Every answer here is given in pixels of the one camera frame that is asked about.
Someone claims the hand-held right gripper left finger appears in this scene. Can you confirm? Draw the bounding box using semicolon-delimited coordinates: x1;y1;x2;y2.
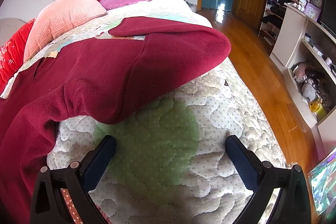
30;135;117;224

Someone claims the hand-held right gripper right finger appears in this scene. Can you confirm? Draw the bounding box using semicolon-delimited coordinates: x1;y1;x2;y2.
225;135;313;224

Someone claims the dark red sweater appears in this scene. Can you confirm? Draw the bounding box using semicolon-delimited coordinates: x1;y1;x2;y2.
0;17;232;224

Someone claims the quilted patchwork bed cover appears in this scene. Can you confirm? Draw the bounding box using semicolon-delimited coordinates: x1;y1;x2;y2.
0;0;289;224

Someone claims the iridescent foil bag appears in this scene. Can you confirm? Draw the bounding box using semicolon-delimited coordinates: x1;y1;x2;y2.
308;147;336;215

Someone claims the yellow container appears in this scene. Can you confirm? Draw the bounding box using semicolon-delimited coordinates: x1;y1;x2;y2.
310;101;328;119

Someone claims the white shelf unit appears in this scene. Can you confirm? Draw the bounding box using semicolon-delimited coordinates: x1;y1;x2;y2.
270;2;336;153

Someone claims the bright red embroidered quilt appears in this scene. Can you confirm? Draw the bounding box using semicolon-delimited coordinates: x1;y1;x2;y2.
0;19;37;93

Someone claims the white shoe rack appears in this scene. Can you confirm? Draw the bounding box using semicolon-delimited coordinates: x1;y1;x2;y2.
259;0;300;46

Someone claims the pink ribbed pillow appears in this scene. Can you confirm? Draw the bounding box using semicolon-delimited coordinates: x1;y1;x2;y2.
23;0;108;63

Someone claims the purple square clock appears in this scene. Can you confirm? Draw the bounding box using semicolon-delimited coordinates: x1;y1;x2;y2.
304;2;321;22

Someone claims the black flat screen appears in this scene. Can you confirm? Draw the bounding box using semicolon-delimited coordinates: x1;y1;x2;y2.
319;0;336;35

